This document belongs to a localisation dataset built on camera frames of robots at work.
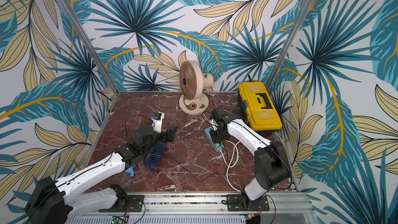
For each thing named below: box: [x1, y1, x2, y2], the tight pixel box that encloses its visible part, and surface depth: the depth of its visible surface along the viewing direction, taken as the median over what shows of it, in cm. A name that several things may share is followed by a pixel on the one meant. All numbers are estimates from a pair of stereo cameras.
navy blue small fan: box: [144, 141, 166, 173], surface depth 77 cm
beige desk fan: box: [178, 60, 215, 116], surface depth 98 cm
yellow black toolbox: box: [238, 81, 283, 132], surface depth 92 cm
